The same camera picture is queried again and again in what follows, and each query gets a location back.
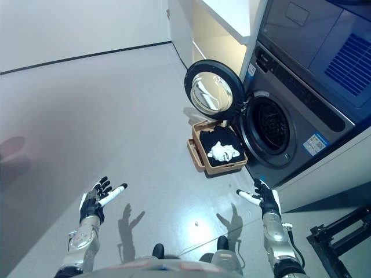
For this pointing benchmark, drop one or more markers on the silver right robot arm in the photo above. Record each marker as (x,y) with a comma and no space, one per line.
(275,231)

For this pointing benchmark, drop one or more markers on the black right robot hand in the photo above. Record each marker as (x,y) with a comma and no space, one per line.
(269,199)

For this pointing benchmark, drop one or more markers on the brown woven laundry basket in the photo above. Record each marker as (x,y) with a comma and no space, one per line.
(200,156)

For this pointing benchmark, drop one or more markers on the grey stacked dryer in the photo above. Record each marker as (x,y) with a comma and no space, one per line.
(319,34)

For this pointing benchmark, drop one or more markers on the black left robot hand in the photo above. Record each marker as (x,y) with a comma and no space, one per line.
(90,206)

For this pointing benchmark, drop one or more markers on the round black washing machine door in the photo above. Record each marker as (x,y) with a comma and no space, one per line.
(211,87)

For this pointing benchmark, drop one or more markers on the black metal frame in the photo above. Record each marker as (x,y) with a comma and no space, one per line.
(339,231)

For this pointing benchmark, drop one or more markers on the white cabinet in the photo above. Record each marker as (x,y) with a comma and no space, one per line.
(220,26)

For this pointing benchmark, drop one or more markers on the grey robot torso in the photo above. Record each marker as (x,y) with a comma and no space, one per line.
(162,267)

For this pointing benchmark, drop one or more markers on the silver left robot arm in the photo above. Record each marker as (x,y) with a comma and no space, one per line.
(82,236)

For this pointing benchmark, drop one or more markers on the white garment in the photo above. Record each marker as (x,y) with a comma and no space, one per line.
(223,151)

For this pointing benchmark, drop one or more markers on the silver right robot leg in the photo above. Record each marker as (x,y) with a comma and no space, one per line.
(222,243)

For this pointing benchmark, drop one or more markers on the dark navy garment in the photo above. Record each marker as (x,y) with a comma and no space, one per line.
(208,140)

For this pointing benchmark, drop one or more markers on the grey front-load washing machine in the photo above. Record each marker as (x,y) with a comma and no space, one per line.
(301,121)

